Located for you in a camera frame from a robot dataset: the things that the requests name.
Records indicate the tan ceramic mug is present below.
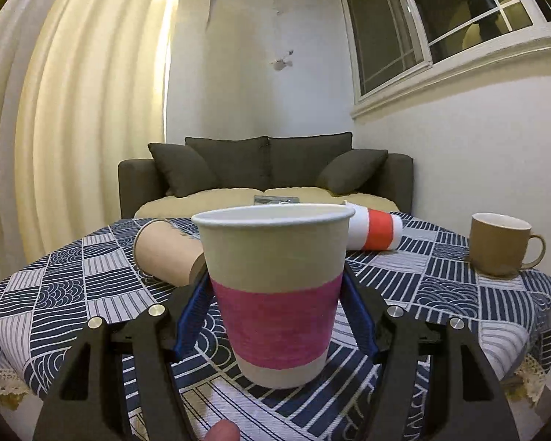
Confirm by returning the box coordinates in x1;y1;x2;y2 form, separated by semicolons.
469;212;547;278

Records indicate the white cup red band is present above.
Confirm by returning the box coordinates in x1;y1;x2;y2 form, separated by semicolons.
344;201;403;252

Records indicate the right dark throw pillow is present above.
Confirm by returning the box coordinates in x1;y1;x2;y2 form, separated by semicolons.
315;149;389;195

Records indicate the brown kraft paper cup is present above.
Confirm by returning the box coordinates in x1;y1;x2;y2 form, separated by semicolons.
133;219;205;287

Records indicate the dark grey sofa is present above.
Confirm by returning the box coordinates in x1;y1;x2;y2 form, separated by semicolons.
118;132;414;218

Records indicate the cream sofa seat blanket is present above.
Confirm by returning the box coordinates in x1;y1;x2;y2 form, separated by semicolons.
135;187;398;218

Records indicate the white cup pink band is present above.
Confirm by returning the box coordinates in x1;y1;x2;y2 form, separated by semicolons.
192;203;354;389

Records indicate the small item on sofa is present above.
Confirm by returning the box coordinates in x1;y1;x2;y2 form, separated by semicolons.
253;195;299;205

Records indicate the left dark throw pillow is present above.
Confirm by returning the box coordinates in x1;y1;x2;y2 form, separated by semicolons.
148;142;219;197

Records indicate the blue patterned tablecloth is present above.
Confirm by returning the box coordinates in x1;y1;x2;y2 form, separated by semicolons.
0;215;551;440

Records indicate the dark throw pillow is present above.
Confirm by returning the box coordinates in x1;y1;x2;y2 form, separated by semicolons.
148;142;219;197
315;149;389;195

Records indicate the thumb at bottom edge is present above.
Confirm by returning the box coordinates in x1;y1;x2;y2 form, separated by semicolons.
204;419;241;441

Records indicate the white framed window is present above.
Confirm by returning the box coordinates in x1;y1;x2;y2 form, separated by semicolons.
341;0;551;118

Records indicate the cream pleated curtain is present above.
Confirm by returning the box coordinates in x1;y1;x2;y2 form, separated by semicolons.
0;0;179;280

